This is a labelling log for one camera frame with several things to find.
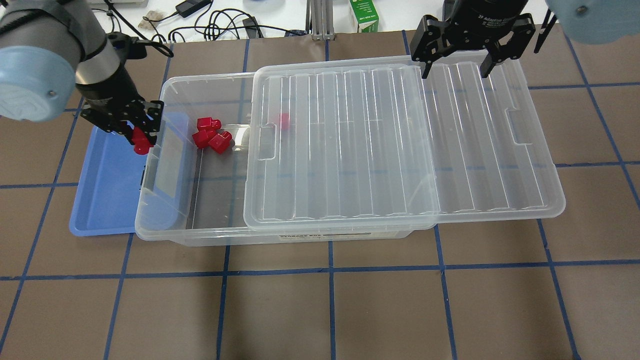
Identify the black power adapter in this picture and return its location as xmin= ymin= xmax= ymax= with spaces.
xmin=174 ymin=0 xmax=213 ymax=18

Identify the clear plastic storage box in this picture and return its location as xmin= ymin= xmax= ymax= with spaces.
xmin=135 ymin=68 xmax=437 ymax=247

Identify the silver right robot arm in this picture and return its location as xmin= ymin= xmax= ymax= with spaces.
xmin=409 ymin=0 xmax=640 ymax=79

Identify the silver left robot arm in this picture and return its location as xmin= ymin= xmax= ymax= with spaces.
xmin=0 ymin=0 xmax=173 ymax=155

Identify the green white carton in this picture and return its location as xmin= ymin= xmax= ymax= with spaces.
xmin=348 ymin=0 xmax=380 ymax=34

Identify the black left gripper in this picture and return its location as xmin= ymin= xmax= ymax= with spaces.
xmin=76 ymin=64 xmax=165 ymax=147

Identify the clear plastic box lid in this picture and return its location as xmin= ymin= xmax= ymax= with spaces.
xmin=243 ymin=52 xmax=566 ymax=235

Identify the aluminium frame post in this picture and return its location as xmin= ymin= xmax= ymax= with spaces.
xmin=306 ymin=0 xmax=335 ymax=41

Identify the blue plastic tray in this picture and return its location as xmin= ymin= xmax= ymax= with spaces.
xmin=69 ymin=111 xmax=192 ymax=237

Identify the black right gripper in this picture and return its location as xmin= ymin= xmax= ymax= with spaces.
xmin=410 ymin=0 xmax=536 ymax=79

